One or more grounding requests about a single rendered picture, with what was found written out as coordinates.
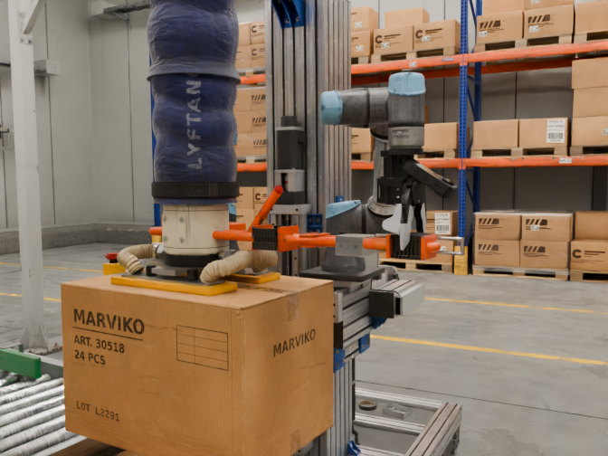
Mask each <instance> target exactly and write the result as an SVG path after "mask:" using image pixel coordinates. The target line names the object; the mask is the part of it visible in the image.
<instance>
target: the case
mask: <svg viewBox="0 0 608 456"><path fill-rule="evenodd" d="M127 273H130V272H128V271H126V272H121V273H115V274H110V275H104V276H99V277H94V278H88V279H83V280H73V281H67V282H62V283H61V301H62V355H63V382H64V410H65V430H66V431H68V432H73V433H76V434H79V435H81V436H84V437H87V438H90V439H92V440H95V441H98V442H103V443H106V444H108V445H111V446H115V447H118V448H120V449H123V450H126V451H131V452H134V453H136V454H139V455H142V456H292V455H293V454H294V453H296V452H297V451H299V450H300V449H302V448H303V447H304V446H306V445H307V444H308V443H310V442H311V441H313V440H314V439H316V438H317V437H318V436H319V435H320V434H321V433H323V432H325V431H326V430H327V429H329V428H330V427H331V426H333V329H334V281H332V280H319V279H309V278H300V277H290V276H280V279H279V280H274V281H270V282H266V283H262V284H252V283H243V282H235V281H228V282H235V283H237V290H234V291H230V292H226V293H223V294H219V295H215V296H212V297H209V296H203V295H195V294H188V293H181V292H173V291H167V290H153V289H146V288H139V287H131V286H125V285H118V284H111V283H110V277H113V276H118V275H121V274H127Z"/></svg>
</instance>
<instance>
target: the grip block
mask: <svg viewBox="0 0 608 456"><path fill-rule="evenodd" d="M294 233H299V226H298V225H291V226H282V225H274V226H273V224H262V225H254V226H252V251H255V250H266V251H277V247H278V252H287V251H292V250H297V249H298V248H299V245H298V244H285V243H284V242H283V236H284V235H285V234H289V235H293V234H294Z"/></svg>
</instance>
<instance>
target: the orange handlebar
mask: <svg viewBox="0 0 608 456"><path fill-rule="evenodd" d="M245 229H246V223H237V222H229V230H225V231H214V232H213V238H214V239H215V240H229V241H243V242H251V241H252V233H247V231H243V230H245ZM149 233H150V234H152V235H158V236H162V226H157V227H151V228H150V229H149ZM283 242H284V243H285V244H299V247H307V248H322V247H326V246H327V247H335V245H336V235H330V233H312V232H307V233H294V234H293V235H289V234H285V235H284V236H283ZM363 247H364V248H365V249H370V250H384V251H386V238H375V237H374V238H372V239H365V240H364V242H363ZM440 249H441V244H440V243H439V242H436V241H433V242H428V244H427V252H438V251H439V250H440Z"/></svg>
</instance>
